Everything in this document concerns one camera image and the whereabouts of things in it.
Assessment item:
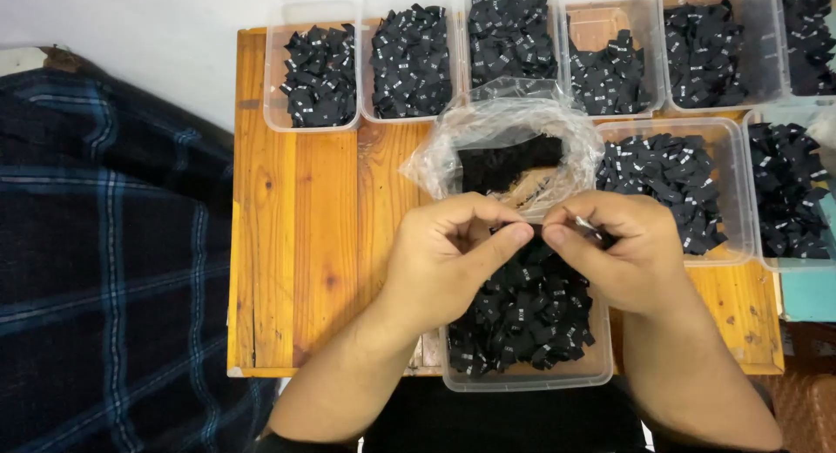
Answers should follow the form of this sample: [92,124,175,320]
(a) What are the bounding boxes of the pile of black size labels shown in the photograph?
[467,0,560,92]
[280,24,357,128]
[596,133,729,257]
[569,29,653,116]
[664,0,747,109]
[780,0,836,97]
[447,234,597,379]
[748,121,832,260]
[370,3,454,119]

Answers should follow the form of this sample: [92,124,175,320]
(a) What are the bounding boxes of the person's right hand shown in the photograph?
[541,190,694,317]

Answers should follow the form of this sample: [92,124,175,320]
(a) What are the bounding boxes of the black labels heap in bag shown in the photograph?
[457,135,566,196]

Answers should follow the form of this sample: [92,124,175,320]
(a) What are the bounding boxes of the dark blue plaid cloth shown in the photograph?
[0,47,280,453]

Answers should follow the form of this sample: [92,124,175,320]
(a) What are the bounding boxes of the clear plastic bag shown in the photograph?
[398,77,606,223]

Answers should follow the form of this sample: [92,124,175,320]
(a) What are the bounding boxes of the small metal snips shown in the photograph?
[573,215,606,241]

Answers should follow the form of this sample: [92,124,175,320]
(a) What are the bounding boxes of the brown woven mat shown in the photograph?
[758,322,836,453]

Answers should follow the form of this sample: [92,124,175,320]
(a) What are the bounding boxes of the teal box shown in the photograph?
[780,179,836,324]

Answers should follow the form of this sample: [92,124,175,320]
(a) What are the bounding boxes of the person's left hand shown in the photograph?
[375,192,535,340]

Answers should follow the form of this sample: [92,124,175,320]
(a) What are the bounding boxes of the person's black clothing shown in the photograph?
[247,373,788,453]

